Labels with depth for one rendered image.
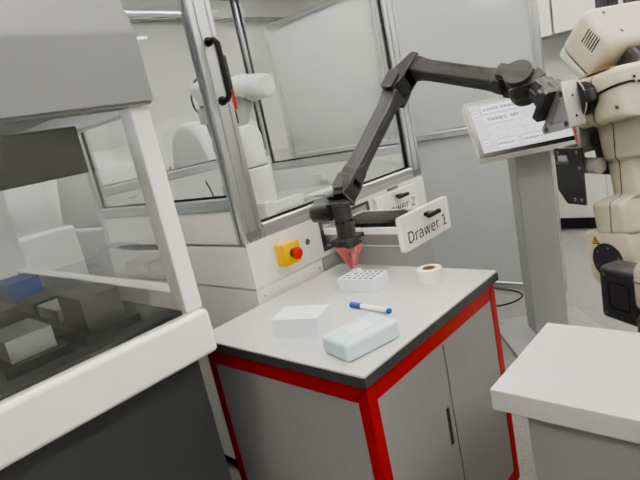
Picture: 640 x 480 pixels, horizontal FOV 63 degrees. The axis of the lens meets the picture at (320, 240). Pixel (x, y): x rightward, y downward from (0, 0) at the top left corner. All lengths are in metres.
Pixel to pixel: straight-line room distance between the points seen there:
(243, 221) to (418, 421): 0.75
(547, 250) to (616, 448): 1.77
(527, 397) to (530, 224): 1.74
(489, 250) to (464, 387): 2.15
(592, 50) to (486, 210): 2.01
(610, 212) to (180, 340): 1.14
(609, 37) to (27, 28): 1.27
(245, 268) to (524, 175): 1.45
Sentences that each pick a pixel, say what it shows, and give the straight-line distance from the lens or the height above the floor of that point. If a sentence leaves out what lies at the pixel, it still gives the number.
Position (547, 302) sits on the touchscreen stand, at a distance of 2.75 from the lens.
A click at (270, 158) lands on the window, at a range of 1.68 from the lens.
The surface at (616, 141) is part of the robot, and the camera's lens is 1.56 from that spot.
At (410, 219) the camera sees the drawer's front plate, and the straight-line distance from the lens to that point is 1.62.
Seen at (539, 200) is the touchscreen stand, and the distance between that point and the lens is 2.61.
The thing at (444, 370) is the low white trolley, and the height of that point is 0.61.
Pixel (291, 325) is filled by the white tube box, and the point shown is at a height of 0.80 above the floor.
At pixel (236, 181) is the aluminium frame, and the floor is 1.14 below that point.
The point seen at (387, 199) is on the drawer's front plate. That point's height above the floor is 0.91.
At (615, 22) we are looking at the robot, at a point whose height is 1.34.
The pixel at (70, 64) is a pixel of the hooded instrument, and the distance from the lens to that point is 1.10.
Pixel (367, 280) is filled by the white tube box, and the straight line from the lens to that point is 1.48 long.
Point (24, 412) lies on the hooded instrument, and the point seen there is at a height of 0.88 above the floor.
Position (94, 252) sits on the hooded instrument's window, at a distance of 1.08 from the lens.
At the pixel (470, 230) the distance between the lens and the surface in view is 3.52.
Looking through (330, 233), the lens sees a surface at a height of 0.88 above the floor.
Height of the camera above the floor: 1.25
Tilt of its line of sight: 13 degrees down
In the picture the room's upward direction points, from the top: 12 degrees counter-clockwise
